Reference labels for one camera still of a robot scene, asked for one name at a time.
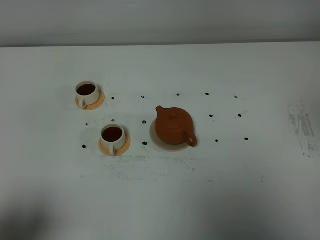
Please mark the brown clay teapot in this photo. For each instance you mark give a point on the brown clay teapot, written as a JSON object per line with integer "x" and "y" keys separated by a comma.
{"x": 175, "y": 126}

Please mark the beige round teapot coaster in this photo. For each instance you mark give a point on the beige round teapot coaster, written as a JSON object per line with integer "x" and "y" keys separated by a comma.
{"x": 162, "y": 145}

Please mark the near white teacup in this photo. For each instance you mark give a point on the near white teacup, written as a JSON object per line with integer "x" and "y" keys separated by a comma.
{"x": 113, "y": 138}

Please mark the white teacup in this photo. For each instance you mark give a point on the white teacup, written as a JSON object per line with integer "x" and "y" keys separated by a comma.
{"x": 113, "y": 138}
{"x": 87, "y": 93}

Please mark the near orange saucer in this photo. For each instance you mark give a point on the near orange saucer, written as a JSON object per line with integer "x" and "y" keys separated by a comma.
{"x": 118, "y": 152}

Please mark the orange saucer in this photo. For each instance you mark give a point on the orange saucer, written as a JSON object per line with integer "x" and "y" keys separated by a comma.
{"x": 96, "y": 104}
{"x": 118, "y": 152}

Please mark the far orange saucer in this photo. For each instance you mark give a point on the far orange saucer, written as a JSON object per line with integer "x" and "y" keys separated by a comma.
{"x": 96, "y": 104}

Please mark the far white teacup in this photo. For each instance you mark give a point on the far white teacup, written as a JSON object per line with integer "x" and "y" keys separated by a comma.
{"x": 87, "y": 93}

